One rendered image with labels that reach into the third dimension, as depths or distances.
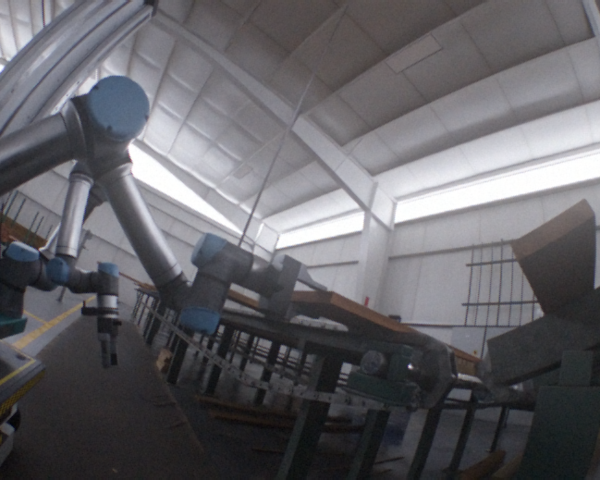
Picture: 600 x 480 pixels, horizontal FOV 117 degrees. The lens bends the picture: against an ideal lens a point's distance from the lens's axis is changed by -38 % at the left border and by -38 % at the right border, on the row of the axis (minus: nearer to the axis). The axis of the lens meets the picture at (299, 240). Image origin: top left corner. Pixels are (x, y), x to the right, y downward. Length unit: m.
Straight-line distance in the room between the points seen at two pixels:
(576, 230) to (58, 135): 0.70
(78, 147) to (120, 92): 0.11
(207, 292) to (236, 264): 0.08
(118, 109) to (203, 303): 0.37
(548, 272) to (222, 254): 0.55
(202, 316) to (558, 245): 0.57
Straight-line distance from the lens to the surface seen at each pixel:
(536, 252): 0.39
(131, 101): 0.51
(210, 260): 0.56
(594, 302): 0.62
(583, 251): 0.47
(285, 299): 0.65
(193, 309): 0.56
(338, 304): 0.64
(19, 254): 1.07
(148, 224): 0.64
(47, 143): 0.49
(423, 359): 0.76
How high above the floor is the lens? 0.74
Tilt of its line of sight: 21 degrees up
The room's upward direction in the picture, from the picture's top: 18 degrees clockwise
